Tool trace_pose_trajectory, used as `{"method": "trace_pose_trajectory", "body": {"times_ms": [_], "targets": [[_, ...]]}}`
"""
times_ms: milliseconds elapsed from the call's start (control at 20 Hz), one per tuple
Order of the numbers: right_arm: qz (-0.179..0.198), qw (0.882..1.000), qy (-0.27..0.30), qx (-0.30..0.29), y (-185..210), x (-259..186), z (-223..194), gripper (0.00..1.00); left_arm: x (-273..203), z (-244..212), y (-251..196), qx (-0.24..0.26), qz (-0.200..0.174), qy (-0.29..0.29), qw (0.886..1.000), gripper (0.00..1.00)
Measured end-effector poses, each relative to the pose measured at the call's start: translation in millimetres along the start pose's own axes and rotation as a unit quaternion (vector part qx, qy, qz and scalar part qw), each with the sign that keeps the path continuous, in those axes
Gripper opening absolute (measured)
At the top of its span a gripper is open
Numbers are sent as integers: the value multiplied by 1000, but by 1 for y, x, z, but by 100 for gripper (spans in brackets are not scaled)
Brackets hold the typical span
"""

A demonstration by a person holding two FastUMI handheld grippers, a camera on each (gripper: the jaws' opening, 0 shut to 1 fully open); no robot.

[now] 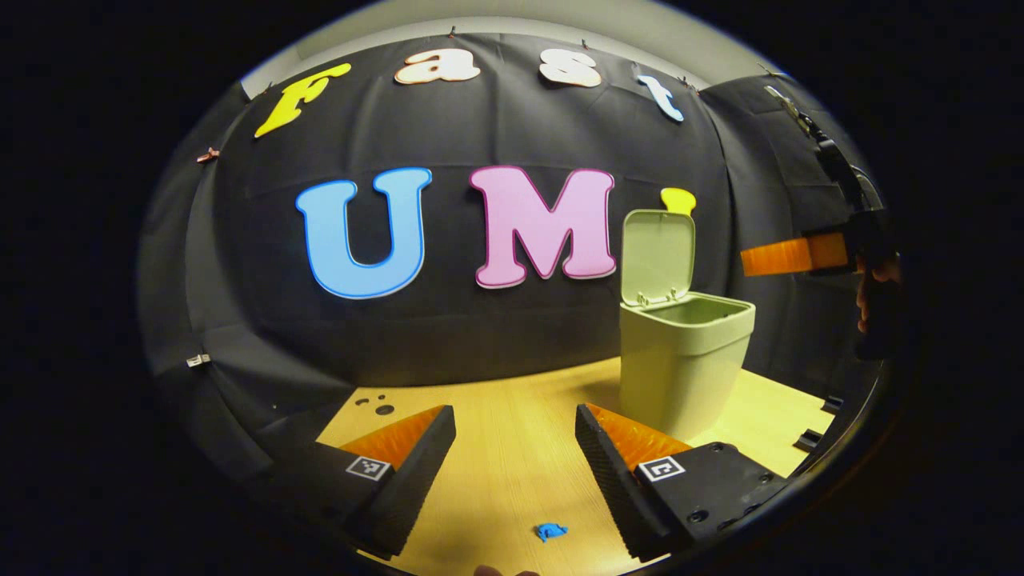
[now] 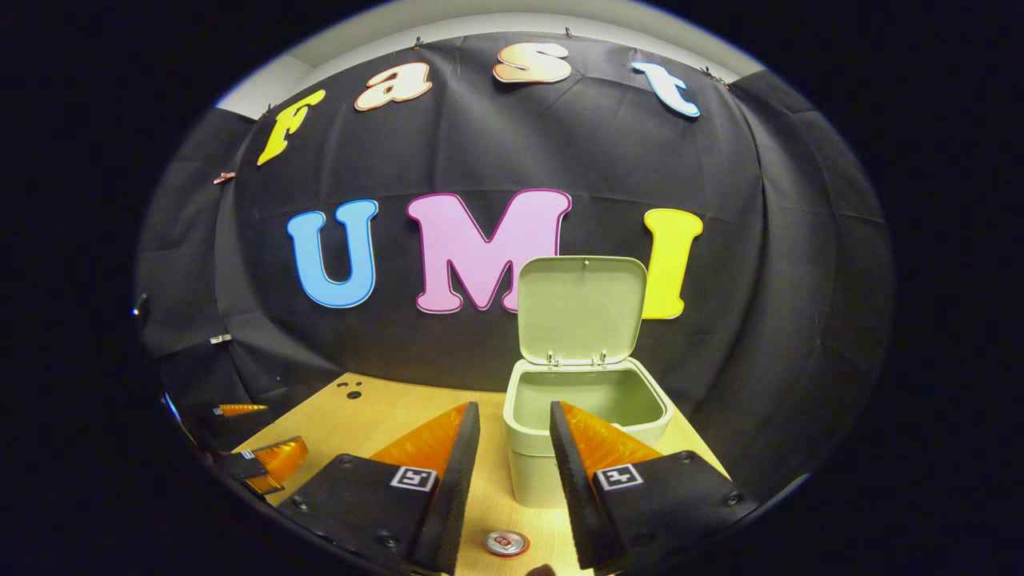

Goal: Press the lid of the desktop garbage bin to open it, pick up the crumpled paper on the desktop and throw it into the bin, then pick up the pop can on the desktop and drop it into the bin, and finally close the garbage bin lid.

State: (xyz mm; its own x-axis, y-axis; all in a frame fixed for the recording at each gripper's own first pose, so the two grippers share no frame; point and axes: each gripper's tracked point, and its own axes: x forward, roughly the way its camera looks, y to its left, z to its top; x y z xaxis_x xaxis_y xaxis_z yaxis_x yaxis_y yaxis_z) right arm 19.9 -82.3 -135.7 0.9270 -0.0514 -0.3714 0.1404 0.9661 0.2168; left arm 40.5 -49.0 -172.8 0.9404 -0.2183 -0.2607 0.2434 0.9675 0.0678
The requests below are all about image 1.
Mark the black backdrop cloth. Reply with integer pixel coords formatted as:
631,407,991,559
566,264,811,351
140,32,889,481

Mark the green desktop garbage bin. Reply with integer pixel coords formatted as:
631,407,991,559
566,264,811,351
618,209,756,442

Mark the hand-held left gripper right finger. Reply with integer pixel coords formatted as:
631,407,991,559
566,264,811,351
574,403,801,562

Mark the wooden desktop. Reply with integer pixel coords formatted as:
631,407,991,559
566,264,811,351
316,356,837,576

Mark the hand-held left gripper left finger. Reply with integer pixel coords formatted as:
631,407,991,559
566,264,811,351
264,404,457,561

